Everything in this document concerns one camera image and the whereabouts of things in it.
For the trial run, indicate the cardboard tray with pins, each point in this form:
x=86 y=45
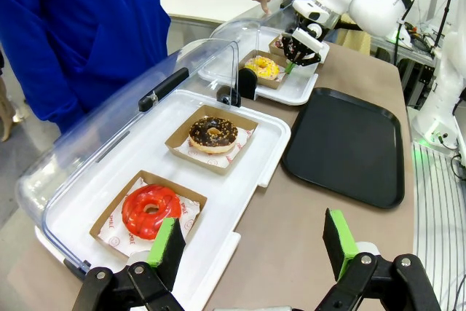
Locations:
x=269 y=84
x=174 y=188
x=182 y=131
x=273 y=50

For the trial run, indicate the aluminium frame bench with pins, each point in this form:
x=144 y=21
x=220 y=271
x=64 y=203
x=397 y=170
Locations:
x=411 y=56

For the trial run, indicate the large white display case base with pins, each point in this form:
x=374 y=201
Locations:
x=145 y=152

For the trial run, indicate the cardboard tray under dark donut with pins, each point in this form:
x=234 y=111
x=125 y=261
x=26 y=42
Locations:
x=273 y=50

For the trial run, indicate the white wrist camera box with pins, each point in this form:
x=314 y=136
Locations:
x=307 y=41

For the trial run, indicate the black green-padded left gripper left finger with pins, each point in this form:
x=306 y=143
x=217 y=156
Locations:
x=167 y=249

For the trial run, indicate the dark donut with coloured sprinkles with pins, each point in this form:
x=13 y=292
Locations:
x=279 y=43

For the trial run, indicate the yellow sprinkled donut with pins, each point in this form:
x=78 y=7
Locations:
x=256 y=65

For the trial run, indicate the white striped mat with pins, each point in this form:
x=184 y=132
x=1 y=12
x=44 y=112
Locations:
x=437 y=216

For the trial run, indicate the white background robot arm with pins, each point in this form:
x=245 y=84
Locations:
x=405 y=38

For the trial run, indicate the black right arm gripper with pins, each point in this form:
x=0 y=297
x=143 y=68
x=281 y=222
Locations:
x=303 y=25

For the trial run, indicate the chocolate donut with nut crumbs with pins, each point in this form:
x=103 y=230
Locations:
x=204 y=133

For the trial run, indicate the printed paper under chocolate donut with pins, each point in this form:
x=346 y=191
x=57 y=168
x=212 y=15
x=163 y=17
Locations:
x=229 y=158

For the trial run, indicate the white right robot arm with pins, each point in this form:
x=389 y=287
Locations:
x=375 y=8

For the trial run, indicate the black plastic serving tray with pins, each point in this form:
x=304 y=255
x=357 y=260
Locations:
x=346 y=147

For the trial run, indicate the person's blue hoodie torso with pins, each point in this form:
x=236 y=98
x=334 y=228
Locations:
x=91 y=16

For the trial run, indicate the small clear display case lid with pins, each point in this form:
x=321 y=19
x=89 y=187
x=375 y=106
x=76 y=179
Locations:
x=233 y=45

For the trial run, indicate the red glazed donut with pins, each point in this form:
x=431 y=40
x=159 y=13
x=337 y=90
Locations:
x=138 y=210

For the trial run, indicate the person's right forearm blue sleeve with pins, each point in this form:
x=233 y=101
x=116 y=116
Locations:
x=62 y=107

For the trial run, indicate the cardboard tray under red donut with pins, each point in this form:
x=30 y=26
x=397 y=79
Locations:
x=174 y=188

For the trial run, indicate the large clear display case lid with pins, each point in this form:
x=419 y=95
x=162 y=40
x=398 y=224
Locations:
x=91 y=134

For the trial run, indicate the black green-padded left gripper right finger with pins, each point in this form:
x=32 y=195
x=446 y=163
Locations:
x=338 y=242

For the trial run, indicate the cardboard tray under chocolate donut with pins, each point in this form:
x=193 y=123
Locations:
x=182 y=131

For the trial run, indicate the bystander's bare leg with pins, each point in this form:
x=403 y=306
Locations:
x=5 y=107

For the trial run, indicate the small white display case base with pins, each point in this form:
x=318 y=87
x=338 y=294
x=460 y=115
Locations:
x=291 y=89

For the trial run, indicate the printed paper under red donut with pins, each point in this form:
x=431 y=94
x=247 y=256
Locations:
x=113 y=240

